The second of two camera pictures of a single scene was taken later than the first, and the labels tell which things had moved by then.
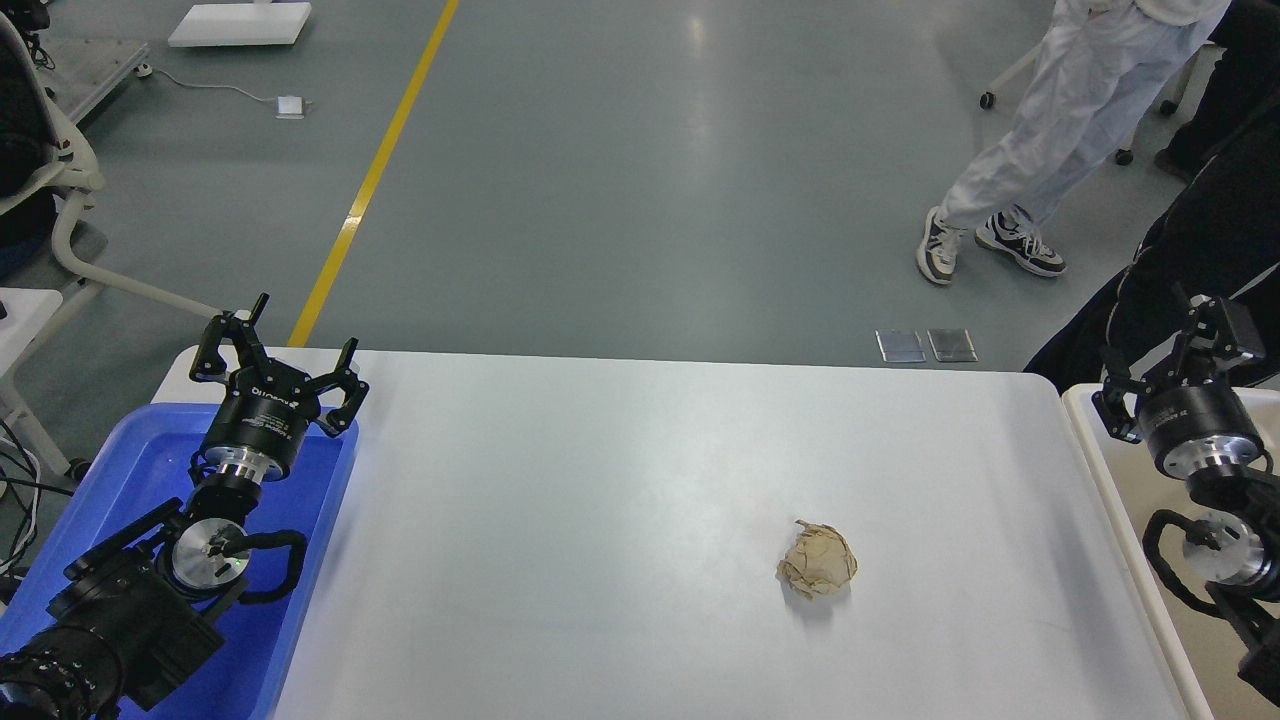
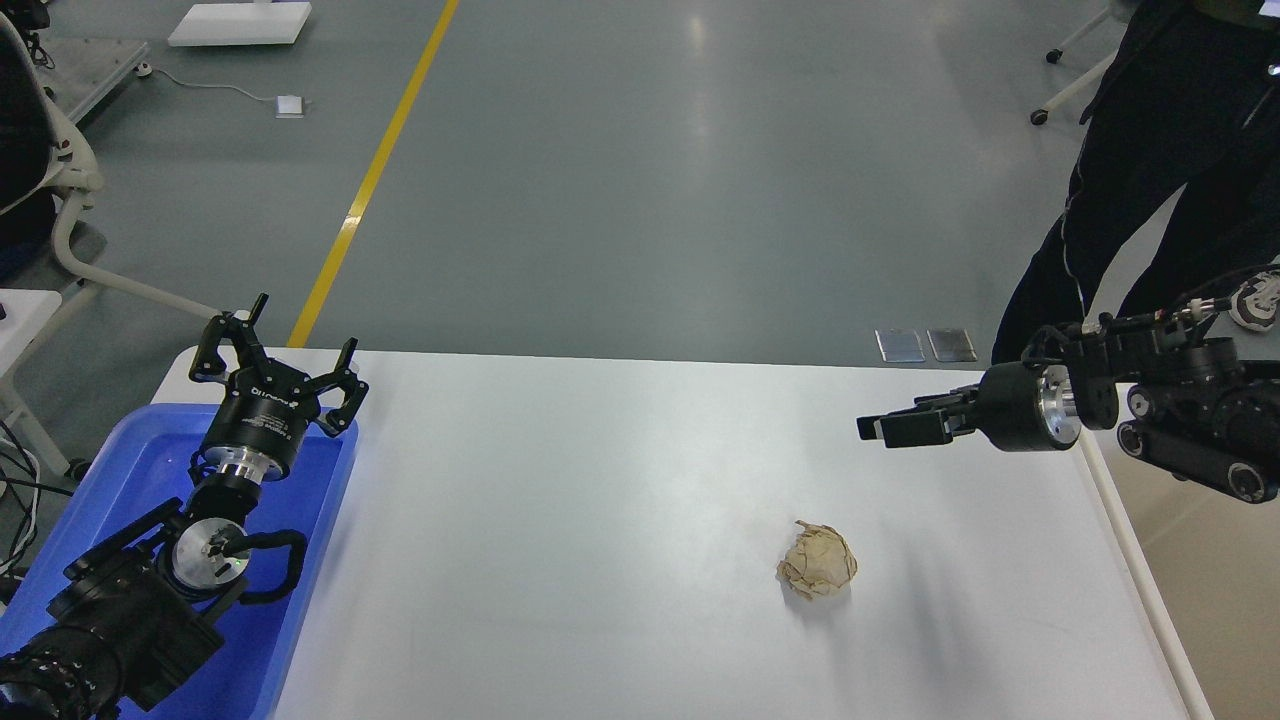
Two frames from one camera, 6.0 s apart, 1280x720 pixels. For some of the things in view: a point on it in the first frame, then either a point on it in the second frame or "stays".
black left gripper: x=260 y=427 stays
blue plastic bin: x=143 y=467 stays
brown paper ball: x=821 y=562 stays
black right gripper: x=1193 y=426 to x=1020 y=407
